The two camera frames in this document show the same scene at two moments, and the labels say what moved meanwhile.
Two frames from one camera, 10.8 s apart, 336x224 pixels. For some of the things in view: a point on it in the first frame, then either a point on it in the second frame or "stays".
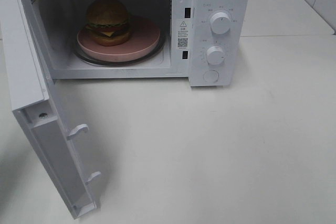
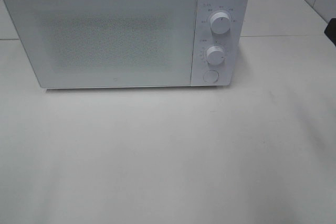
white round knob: (220, 23) stays
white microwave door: (25, 82) -> (83, 36)
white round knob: (214, 55) stays
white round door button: (211, 76) stays
